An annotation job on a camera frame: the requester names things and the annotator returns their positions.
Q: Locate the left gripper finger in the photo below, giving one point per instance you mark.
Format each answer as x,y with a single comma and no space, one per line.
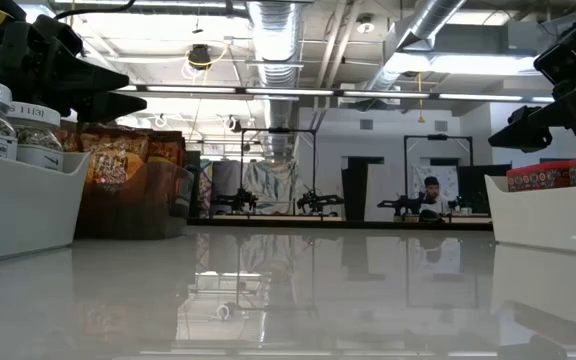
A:
98,77
113,107

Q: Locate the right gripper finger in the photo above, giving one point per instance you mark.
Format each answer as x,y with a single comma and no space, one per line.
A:
518,135

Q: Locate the light grey plastic bin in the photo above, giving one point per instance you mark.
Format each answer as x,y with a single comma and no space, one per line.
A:
18,210

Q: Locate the black monitor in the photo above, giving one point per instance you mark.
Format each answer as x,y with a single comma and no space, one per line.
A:
488,172

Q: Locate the ceiling light strip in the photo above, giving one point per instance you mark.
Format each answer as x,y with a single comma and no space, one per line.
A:
193,89
478,96

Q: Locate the white plastic bin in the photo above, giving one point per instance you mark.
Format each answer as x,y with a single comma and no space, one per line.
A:
543,220

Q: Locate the black dome ceiling device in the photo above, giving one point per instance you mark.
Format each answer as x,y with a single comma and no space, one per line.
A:
199,56

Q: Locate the person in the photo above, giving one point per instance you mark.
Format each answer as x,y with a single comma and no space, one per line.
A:
433,195

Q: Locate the dark grey plastic bin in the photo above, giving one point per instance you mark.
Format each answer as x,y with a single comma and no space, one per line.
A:
138,210

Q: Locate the black robot figure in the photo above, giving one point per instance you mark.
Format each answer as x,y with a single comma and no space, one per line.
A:
235,200
403,204
320,200

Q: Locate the black panel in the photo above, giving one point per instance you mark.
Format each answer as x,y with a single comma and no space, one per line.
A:
363,190

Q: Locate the white ceiling sensor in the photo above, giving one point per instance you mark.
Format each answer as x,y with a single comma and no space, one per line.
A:
365,25

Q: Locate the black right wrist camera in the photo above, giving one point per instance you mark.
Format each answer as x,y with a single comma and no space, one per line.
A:
563,57

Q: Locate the black metal frame stand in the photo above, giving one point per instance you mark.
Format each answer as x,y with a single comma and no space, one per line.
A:
438,136
278,131

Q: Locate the large silver ventilation duct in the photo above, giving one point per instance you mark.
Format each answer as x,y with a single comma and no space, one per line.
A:
275,50

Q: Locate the black metal rig frame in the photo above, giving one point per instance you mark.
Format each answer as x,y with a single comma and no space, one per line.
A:
318,225

